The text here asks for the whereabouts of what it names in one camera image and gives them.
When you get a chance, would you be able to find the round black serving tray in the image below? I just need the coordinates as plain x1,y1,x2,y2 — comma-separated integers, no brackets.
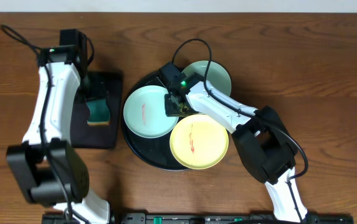
121,71,189,170

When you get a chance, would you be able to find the light blue plate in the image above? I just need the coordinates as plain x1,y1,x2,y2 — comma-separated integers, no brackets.
123,85,178,138

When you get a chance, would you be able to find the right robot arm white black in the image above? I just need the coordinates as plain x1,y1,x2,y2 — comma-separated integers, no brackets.
163,74,308,223

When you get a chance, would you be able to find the pale green plate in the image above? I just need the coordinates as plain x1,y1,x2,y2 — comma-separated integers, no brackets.
181,60,232,96

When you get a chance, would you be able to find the yellow plate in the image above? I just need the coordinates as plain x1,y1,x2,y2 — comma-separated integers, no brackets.
169,114,229,170

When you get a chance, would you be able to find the black rectangular sponge tray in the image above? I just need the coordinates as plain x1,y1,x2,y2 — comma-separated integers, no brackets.
70,72,123,149

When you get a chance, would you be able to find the green yellow sponge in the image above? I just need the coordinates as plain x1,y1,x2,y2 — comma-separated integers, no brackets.
87,99,110,126

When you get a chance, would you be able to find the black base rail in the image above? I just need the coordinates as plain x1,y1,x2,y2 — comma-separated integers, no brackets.
40,212,355,224

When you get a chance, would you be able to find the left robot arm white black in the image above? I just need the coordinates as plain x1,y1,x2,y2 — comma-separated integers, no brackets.
6,45,112,223

